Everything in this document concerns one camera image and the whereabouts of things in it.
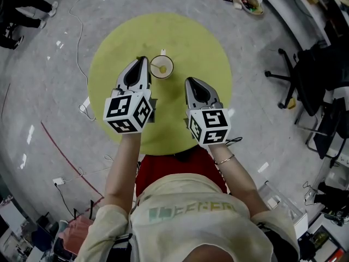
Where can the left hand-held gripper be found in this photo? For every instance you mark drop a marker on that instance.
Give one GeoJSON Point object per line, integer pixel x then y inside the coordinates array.
{"type": "Point", "coordinates": [126, 113]}

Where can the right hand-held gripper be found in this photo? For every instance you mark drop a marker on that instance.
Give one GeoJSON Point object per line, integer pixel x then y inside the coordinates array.
{"type": "Point", "coordinates": [211, 127]}

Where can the white cup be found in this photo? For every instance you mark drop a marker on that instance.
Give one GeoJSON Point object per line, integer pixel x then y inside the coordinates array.
{"type": "Point", "coordinates": [169, 64]}

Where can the person's left forearm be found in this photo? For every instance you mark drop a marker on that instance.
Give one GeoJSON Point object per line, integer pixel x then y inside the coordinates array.
{"type": "Point", "coordinates": [122, 168]}

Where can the person's right forearm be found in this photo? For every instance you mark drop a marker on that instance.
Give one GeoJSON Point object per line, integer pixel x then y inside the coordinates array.
{"type": "Point", "coordinates": [240, 181]}

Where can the yellow-green round table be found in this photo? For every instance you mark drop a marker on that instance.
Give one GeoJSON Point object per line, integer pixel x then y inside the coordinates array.
{"type": "Point", "coordinates": [191, 50]}

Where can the person's red skirt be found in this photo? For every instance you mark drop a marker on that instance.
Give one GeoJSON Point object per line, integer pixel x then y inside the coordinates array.
{"type": "Point", "coordinates": [174, 168]}

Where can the small yellow block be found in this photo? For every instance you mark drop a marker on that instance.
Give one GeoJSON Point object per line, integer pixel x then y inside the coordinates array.
{"type": "Point", "coordinates": [292, 102]}

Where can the red floor tape line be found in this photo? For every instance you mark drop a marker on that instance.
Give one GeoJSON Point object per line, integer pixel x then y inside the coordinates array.
{"type": "Point", "coordinates": [68, 160]}

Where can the shallow bowl of small items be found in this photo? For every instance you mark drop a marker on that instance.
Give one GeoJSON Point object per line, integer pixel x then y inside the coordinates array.
{"type": "Point", "coordinates": [253, 4]}

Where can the black office chair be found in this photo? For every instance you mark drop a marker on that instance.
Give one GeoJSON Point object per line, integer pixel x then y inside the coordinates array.
{"type": "Point", "coordinates": [313, 72]}

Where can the white power strip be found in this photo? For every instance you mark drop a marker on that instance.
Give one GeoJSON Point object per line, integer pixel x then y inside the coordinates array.
{"type": "Point", "coordinates": [59, 181]}

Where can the white metal shelving rack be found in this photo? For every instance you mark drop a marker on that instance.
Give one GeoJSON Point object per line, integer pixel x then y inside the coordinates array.
{"type": "Point", "coordinates": [302, 12]}

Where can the person's beige shirt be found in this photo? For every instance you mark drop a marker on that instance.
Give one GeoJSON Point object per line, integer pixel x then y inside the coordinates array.
{"type": "Point", "coordinates": [177, 228]}

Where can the white-framed glass case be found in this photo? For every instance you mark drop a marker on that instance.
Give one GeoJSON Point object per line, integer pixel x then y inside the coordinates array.
{"type": "Point", "coordinates": [286, 209]}

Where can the black bag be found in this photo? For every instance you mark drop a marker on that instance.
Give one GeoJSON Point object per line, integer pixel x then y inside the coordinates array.
{"type": "Point", "coordinates": [331, 198]}

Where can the pink cloth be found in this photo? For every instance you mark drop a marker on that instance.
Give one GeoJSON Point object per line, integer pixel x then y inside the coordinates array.
{"type": "Point", "coordinates": [77, 233]}

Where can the black metal-frame chair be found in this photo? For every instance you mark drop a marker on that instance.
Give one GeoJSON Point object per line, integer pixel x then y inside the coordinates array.
{"type": "Point", "coordinates": [330, 130]}

